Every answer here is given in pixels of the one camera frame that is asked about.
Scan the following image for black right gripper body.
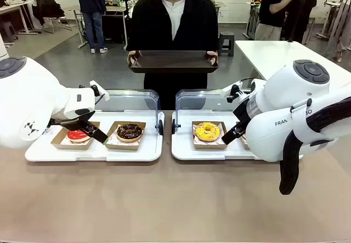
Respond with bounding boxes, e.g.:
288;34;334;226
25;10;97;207
232;97;252;126

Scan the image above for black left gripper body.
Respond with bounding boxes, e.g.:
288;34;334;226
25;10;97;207
48;110;95;131

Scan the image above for yellow sprinkled donut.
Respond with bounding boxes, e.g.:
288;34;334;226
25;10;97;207
194;122;221;143

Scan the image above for brown cardboard donut box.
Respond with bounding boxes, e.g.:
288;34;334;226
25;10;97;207
50;121;101;151
105;121;147;151
240;132;251;151
191;120;229;151

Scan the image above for dark brown serving tray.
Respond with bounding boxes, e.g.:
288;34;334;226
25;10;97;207
127;49;219;75

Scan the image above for person's right forearm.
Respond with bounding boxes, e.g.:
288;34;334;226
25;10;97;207
126;29;145;53

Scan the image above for person's left forearm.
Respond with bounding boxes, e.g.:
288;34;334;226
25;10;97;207
203;29;220;53

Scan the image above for red glazed donut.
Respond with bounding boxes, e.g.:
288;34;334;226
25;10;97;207
67;129;92;145

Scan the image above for plain chocolate donut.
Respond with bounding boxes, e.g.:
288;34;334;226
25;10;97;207
116;123;144;143

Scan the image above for person in black cardigan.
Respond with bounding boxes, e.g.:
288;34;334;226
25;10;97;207
126;0;220;111

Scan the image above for person's left hand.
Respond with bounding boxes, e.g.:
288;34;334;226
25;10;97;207
206;50;219;66

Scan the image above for person's right hand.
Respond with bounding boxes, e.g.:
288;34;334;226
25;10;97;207
128;50;142;67

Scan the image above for white display tray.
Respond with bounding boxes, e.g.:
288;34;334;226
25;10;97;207
24;110;165;163
171;110;261;161

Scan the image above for clear hinged display lid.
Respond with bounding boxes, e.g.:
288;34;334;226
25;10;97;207
172;89;234;134
94;89;165;137

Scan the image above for white table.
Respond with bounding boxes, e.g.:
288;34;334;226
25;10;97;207
234;39;351;90

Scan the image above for black plastic stool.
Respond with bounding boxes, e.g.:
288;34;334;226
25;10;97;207
219;32;236;57

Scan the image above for bystander in beige trousers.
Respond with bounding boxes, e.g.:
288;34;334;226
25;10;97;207
254;0;301;41

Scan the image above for grey stool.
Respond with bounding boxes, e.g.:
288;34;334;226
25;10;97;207
0;21;19;44

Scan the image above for bystander in blue jeans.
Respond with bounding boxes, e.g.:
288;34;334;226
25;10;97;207
72;0;108;54

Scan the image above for chair with black jacket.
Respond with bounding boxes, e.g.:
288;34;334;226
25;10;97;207
32;0;75;35

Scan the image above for bystander in black outfit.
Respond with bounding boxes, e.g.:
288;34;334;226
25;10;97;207
281;0;325;44

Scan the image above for white desk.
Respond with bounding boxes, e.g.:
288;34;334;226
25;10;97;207
0;0;38;35

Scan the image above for bystander in light robe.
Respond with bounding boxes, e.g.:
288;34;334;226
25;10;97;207
327;0;351;61

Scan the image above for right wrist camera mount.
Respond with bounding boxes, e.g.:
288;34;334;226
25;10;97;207
221;78;267;104

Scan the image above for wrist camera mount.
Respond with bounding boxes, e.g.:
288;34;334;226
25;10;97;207
221;78;267;104
89;80;111;103

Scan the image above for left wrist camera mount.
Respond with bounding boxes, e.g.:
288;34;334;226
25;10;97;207
89;80;111;103

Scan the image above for black braided cable sleeve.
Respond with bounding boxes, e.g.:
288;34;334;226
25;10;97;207
279;97;351;196

